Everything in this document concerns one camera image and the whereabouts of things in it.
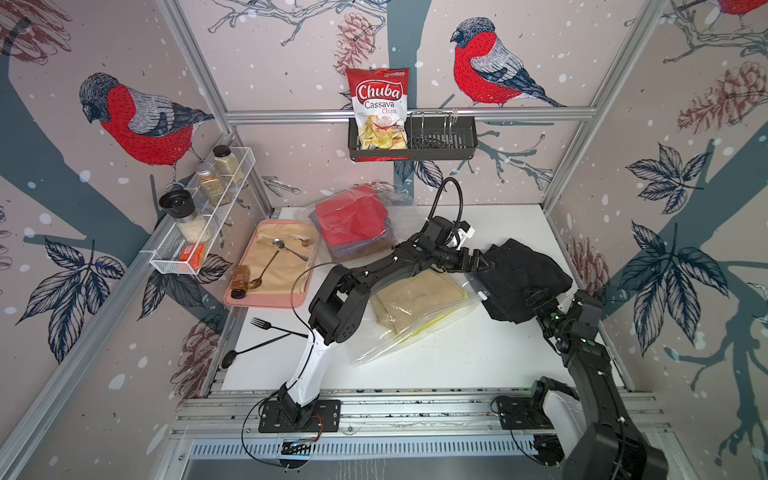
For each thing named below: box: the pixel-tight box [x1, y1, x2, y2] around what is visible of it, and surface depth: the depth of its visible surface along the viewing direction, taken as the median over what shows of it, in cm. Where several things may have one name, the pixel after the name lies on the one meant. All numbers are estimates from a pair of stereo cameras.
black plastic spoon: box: [221, 333, 292, 369], surface depth 86 cm
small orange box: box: [179, 243, 206, 269], surface depth 68 cm
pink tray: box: [223, 219, 316, 308], surface depth 108 cm
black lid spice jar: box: [158, 189, 213, 243], surface depth 67 cm
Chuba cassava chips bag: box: [345, 67, 410, 150], surface depth 85 cm
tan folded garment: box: [371, 269, 468, 332], surface depth 90 cm
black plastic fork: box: [250, 317, 309, 338], surface depth 92 cm
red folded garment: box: [316, 184, 389, 247], surface depth 106 cm
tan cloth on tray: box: [241, 222, 319, 293], surface depth 109 cm
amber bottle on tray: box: [231, 265, 251, 299], surface depth 97 cm
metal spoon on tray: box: [272, 238, 309, 261], surface depth 111 cm
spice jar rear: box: [213, 145, 245, 184], surface depth 83 cm
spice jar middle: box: [196, 162, 225, 207], surface depth 76 cm
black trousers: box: [478, 238, 573, 324], surface depth 96 cm
